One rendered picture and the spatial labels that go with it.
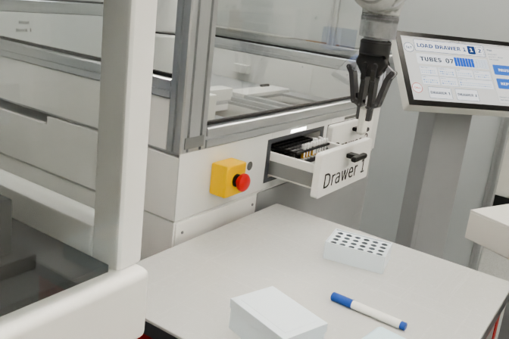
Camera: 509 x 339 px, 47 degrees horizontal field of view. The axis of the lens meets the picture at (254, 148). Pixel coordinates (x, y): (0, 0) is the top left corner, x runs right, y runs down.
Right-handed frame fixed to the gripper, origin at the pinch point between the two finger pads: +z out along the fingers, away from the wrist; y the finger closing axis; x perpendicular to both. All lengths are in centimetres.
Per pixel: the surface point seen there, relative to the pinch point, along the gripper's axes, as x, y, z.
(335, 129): -15.2, 14.5, 7.6
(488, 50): -101, -3, -17
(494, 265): -184, -11, 99
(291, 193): 2.6, 16.2, 23.7
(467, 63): -90, 0, -11
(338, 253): 32.9, -13.1, 21.5
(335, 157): 10.2, 1.2, 8.4
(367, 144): -8.5, 1.2, 8.0
